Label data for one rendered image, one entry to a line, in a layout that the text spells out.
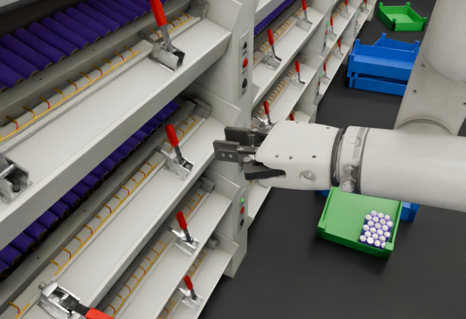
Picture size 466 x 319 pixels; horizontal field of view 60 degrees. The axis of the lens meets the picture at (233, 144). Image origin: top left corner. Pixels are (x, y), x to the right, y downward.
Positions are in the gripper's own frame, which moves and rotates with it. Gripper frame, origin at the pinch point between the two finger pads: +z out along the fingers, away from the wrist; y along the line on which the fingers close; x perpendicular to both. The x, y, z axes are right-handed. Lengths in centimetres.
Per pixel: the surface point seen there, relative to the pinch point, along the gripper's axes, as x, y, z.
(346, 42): -43, 156, 17
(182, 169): -5.5, -1.0, 9.4
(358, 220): -56, 47, -9
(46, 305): -5.9, -27.7, 12.1
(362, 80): -53, 133, 5
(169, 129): 1.6, -0.5, 10.3
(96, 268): -6.9, -20.8, 10.9
